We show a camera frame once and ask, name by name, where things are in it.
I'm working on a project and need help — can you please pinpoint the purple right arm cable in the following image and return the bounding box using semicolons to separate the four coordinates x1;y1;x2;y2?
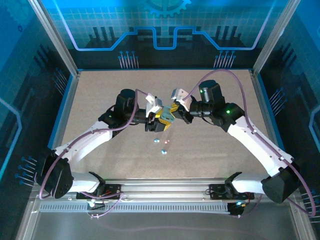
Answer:
183;69;316;219

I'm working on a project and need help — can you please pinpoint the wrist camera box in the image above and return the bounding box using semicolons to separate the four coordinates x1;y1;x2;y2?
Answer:
144;92;164;118
170;87;187;103

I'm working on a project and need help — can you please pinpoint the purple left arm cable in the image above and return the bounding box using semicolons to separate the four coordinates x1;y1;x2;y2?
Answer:
38;88;152;220

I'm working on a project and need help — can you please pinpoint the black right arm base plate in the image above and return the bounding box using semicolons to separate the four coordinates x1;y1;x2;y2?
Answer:
209;183;255;200

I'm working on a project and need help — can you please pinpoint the slotted grey cable duct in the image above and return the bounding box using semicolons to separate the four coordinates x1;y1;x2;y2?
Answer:
39;203;231;213

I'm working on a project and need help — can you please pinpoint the aluminium mounting rail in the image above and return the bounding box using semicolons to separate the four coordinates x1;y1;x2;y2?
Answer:
32;177;301;201

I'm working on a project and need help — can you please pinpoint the aluminium table side rail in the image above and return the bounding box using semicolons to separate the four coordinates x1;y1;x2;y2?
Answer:
249;69;289;182
47;71;81;161

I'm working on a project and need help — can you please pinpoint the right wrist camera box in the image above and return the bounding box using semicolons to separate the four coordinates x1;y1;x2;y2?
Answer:
170;87;187;103

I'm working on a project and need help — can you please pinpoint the aluminium frame post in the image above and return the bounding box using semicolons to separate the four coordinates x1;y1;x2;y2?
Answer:
251;0;301;77
27;0;80;77

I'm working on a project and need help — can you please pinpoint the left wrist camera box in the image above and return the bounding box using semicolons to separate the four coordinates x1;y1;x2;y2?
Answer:
144;92;164;118

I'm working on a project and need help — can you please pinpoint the black controller box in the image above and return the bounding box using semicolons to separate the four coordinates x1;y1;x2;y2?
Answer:
226;201;245;218

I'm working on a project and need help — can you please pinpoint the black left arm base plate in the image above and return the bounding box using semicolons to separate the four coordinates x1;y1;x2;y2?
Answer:
76;184;123;200

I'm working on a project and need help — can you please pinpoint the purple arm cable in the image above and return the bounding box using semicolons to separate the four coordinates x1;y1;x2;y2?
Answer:
183;69;316;219
38;88;152;220

